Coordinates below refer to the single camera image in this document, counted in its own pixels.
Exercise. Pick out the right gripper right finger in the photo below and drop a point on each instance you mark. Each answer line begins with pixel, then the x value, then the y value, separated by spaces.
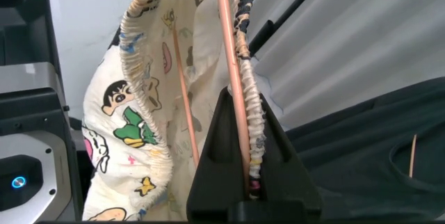
pixel 285 175

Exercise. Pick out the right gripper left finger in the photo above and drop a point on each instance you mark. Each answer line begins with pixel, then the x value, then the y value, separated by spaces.
pixel 215 175

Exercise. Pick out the dark grey long-sleeved shirt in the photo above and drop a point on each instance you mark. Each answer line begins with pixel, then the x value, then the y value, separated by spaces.
pixel 347 168

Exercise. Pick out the pink clothes hanger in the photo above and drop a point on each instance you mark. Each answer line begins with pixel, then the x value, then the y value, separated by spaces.
pixel 231 60
pixel 412 158

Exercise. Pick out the cream printed garment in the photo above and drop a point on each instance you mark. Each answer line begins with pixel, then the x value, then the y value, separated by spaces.
pixel 114 78

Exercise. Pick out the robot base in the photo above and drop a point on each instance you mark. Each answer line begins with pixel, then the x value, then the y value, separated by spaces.
pixel 31 112

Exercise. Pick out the black clothes rack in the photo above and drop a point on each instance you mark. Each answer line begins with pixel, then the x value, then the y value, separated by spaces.
pixel 288 8

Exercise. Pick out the white curtain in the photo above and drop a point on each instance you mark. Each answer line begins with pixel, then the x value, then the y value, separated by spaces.
pixel 347 43

